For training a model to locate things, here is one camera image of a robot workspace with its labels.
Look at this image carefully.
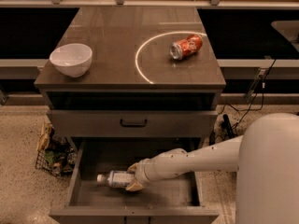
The black drawer handle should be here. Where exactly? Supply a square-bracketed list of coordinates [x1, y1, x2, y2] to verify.
[120, 119, 148, 128]

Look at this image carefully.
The open grey middle drawer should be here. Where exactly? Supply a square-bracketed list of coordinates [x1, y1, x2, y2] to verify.
[50, 138, 219, 224]

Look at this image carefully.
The black metal stand leg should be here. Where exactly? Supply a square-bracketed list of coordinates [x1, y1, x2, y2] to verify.
[222, 114, 235, 139]

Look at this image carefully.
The grey drawer cabinet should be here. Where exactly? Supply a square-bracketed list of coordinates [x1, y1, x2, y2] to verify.
[34, 6, 227, 224]

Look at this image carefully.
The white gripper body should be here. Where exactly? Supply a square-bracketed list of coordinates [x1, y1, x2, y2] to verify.
[135, 159, 156, 186]

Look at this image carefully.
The closed grey top drawer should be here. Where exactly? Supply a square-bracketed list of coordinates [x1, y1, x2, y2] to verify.
[47, 110, 217, 138]

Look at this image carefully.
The black power cable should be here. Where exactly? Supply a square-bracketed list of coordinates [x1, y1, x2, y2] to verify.
[214, 58, 278, 142]

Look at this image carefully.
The crushed orange soda can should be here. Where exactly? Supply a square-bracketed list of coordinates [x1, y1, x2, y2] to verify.
[169, 35, 203, 61]

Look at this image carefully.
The clear plastic water bottle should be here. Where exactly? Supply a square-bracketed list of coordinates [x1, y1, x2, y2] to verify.
[96, 171, 134, 189]

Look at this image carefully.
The white ceramic bowl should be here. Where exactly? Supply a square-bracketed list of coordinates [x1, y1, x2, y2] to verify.
[50, 43, 93, 77]

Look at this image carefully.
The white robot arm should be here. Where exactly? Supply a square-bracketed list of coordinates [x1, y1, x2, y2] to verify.
[127, 113, 299, 224]

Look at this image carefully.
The wire basket with snacks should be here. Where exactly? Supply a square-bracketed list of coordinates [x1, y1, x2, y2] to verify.
[36, 122, 78, 176]

